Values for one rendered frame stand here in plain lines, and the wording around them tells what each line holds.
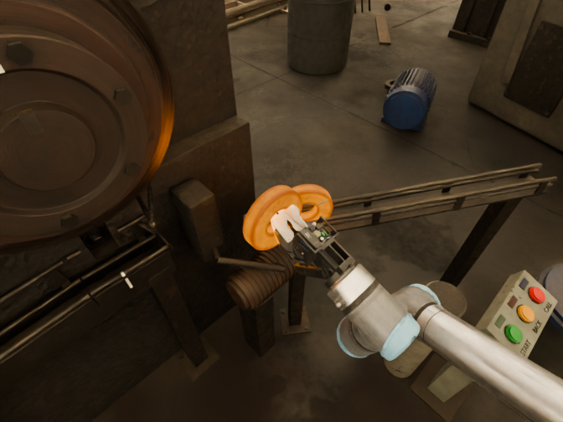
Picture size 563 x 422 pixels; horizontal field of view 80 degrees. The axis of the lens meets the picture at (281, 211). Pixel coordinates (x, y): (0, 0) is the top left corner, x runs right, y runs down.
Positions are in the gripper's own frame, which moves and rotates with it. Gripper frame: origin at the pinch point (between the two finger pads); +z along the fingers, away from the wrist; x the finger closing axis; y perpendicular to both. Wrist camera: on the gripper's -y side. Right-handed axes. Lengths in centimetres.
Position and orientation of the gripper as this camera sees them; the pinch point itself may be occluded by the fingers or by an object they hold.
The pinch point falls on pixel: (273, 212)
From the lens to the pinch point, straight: 73.7
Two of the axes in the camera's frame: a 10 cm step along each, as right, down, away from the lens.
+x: -7.2, 5.0, -4.8
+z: -6.6, -7.0, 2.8
